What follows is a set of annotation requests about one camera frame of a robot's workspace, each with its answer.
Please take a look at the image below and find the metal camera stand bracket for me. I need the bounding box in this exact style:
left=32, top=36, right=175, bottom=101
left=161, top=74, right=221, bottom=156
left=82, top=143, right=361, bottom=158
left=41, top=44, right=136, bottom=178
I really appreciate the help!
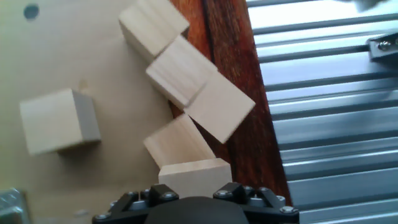
left=366, top=32, right=398, bottom=62

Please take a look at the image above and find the reddish brown wooden board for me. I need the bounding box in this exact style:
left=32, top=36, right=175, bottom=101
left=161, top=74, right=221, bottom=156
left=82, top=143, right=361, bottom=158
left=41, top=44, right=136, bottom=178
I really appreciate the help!
left=167, top=0, right=293, bottom=208

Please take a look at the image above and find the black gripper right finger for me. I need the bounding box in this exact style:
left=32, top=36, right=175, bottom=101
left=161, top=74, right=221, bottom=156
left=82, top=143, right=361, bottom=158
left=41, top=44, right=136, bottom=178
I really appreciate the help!
left=213, top=182, right=300, bottom=224

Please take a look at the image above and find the brown cardboard sheet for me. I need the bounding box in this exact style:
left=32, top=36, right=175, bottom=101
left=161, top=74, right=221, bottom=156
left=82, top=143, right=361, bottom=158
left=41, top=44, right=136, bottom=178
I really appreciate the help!
left=0, top=0, right=175, bottom=224

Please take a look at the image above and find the large wooden cube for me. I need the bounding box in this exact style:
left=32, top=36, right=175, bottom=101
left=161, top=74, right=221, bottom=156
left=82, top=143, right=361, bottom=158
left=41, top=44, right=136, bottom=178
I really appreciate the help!
left=183, top=72, right=256, bottom=144
left=19, top=88, right=102, bottom=156
left=118, top=0, right=190, bottom=63
left=142, top=113, right=217, bottom=169
left=157, top=157, right=233, bottom=199
left=145, top=34, right=218, bottom=110

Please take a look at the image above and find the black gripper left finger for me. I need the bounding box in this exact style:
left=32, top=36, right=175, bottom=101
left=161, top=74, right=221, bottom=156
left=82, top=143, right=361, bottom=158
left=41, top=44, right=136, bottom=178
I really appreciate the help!
left=92, top=183, right=180, bottom=224

